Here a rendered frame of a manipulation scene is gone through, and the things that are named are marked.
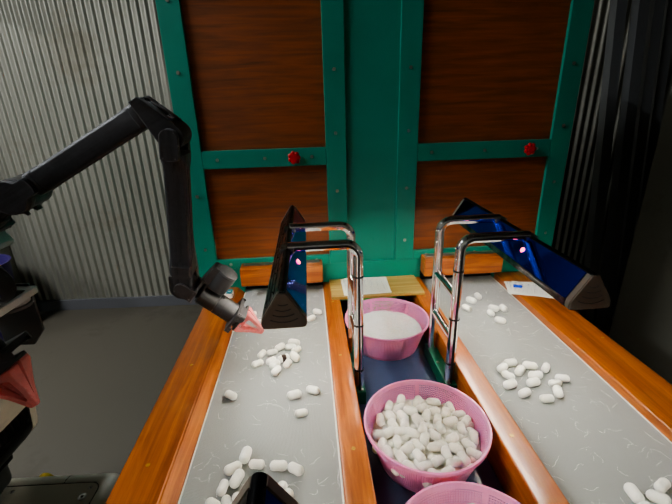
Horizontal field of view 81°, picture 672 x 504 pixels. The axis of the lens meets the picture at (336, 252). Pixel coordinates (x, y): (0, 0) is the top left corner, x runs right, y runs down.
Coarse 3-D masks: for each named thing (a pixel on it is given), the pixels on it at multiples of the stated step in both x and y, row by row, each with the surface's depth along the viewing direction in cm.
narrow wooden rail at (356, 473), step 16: (336, 304) 135; (336, 320) 125; (336, 336) 117; (336, 352) 109; (336, 368) 103; (352, 368) 103; (336, 384) 97; (352, 384) 97; (336, 400) 92; (352, 400) 92; (336, 416) 87; (352, 416) 87; (352, 432) 83; (352, 448) 79; (352, 464) 75; (368, 464) 75; (352, 480) 72; (368, 480) 72; (352, 496) 69; (368, 496) 69
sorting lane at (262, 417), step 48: (240, 336) 123; (288, 336) 122; (240, 384) 102; (288, 384) 101; (240, 432) 87; (288, 432) 86; (336, 432) 86; (192, 480) 76; (288, 480) 75; (336, 480) 75
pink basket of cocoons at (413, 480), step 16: (400, 384) 96; (416, 384) 97; (432, 384) 96; (384, 400) 94; (448, 400) 94; (464, 400) 91; (368, 416) 88; (480, 416) 87; (368, 432) 82; (480, 432) 85; (480, 448) 83; (384, 464) 81; (400, 464) 74; (400, 480) 79; (416, 480) 76; (432, 480) 75; (448, 480) 75; (464, 480) 79
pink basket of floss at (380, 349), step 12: (372, 300) 137; (384, 300) 138; (396, 300) 137; (372, 312) 138; (408, 312) 135; (420, 312) 130; (420, 324) 129; (420, 336) 119; (372, 348) 118; (384, 348) 116; (396, 348) 116; (408, 348) 118; (384, 360) 120
